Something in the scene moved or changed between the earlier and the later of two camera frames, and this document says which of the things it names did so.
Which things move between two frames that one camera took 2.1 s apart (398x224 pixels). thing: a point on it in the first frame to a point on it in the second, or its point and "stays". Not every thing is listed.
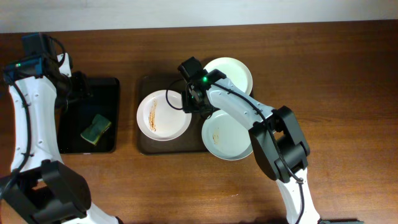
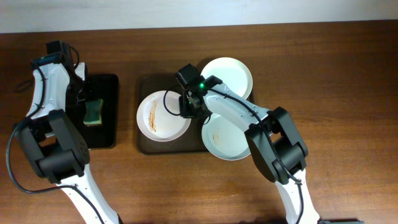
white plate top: [234, 70] stays
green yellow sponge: [93, 132] to [94, 113]
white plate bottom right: [226, 137] stays
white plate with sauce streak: [160, 116] stays
